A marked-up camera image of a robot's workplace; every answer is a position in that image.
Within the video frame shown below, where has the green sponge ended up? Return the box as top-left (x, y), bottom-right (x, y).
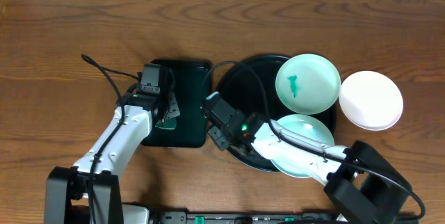
top-left (155, 118), bottom-right (177, 130)

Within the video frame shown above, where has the light green plate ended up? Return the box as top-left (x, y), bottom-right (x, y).
top-left (271, 114), bottom-right (334, 179)
top-left (275, 54), bottom-right (341, 115)

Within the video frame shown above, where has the white plate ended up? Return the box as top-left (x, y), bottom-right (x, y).
top-left (339, 70), bottom-right (404, 131)

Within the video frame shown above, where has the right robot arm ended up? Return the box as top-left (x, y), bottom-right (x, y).
top-left (205, 111), bottom-right (412, 223)

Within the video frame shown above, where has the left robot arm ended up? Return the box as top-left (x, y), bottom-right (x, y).
top-left (44, 92), bottom-right (180, 223)

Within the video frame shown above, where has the black rectangular tray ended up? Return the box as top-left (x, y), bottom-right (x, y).
top-left (141, 59), bottom-right (211, 148)

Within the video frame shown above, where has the round black tray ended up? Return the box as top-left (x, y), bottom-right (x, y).
top-left (216, 54), bottom-right (337, 172)

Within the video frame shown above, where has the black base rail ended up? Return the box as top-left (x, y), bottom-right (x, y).
top-left (148, 211), bottom-right (337, 224)

